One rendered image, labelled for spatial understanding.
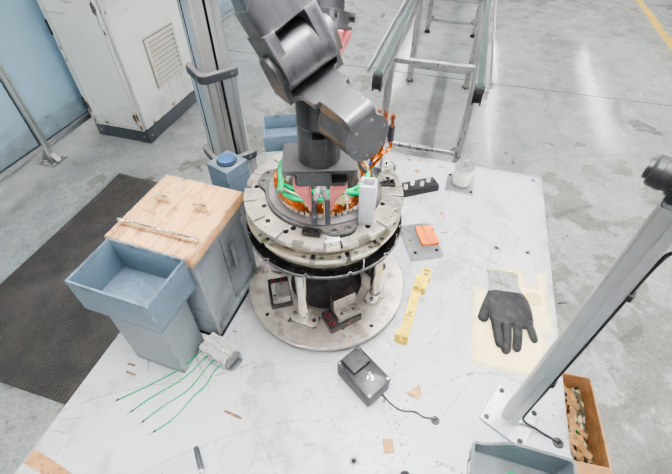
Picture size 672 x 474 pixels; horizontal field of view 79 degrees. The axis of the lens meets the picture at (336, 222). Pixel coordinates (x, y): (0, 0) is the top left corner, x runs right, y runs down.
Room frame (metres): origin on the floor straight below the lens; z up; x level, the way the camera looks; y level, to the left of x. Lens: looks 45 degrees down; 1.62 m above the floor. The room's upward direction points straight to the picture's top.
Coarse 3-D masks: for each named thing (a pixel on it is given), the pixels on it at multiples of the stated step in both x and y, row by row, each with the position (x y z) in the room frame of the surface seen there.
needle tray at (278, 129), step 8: (264, 120) 0.97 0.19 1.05; (272, 120) 0.97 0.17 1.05; (280, 120) 0.97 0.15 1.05; (288, 120) 0.97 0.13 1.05; (264, 128) 0.92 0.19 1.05; (272, 128) 0.97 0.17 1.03; (280, 128) 0.97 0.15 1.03; (288, 128) 0.97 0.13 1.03; (296, 128) 0.97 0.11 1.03; (264, 136) 0.88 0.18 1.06; (272, 136) 0.87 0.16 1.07; (280, 136) 0.87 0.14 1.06; (288, 136) 0.87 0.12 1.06; (296, 136) 0.87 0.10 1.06; (264, 144) 0.86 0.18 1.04; (272, 144) 0.86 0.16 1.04; (280, 144) 0.87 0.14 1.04
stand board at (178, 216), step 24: (168, 192) 0.65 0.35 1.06; (192, 192) 0.65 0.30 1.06; (216, 192) 0.65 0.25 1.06; (240, 192) 0.65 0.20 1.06; (144, 216) 0.58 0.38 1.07; (168, 216) 0.58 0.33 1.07; (192, 216) 0.58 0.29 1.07; (216, 216) 0.58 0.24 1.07; (120, 240) 0.52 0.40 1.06; (144, 240) 0.51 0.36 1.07; (168, 240) 0.51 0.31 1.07; (192, 264) 0.47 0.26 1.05
